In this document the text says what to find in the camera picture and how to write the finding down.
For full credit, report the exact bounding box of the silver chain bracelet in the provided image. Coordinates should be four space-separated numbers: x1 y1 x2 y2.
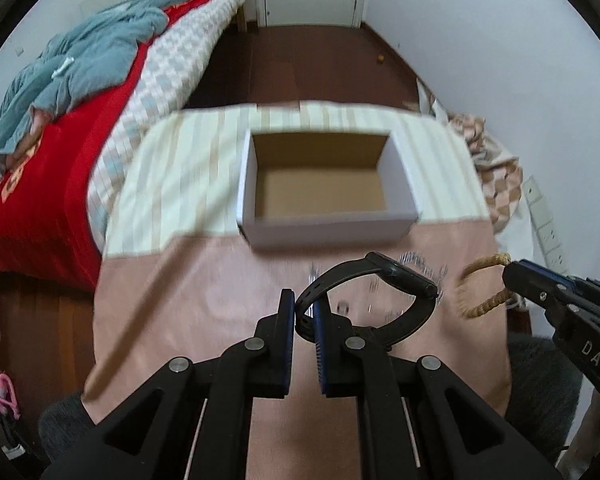
396 250 449 306

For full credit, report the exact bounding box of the blue-grey quilt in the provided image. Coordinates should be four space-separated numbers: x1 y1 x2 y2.
0 0 189 177

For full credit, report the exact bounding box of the wooden bead bracelet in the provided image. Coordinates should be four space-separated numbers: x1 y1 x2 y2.
456 251 514 321

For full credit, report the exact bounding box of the dark fluffy seat cover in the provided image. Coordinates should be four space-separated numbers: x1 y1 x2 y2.
38 333 582 479

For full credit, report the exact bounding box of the black smart band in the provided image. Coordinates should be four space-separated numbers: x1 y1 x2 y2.
294 252 439 348

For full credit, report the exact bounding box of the pink striped table cloth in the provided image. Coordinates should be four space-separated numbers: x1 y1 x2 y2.
82 101 513 480

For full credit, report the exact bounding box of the brown checkered cloth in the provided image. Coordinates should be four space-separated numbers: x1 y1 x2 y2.
414 79 525 235

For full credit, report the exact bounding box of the checkered bed sheet mattress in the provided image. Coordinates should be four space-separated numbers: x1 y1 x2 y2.
86 0 245 250

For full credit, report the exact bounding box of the red blanket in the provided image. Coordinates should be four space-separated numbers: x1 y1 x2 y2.
0 0 209 292

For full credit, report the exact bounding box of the white cardboard box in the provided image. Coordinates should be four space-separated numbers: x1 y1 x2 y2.
236 129 422 252

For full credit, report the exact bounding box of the white power strip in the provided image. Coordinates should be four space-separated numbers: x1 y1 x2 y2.
522 176 568 274

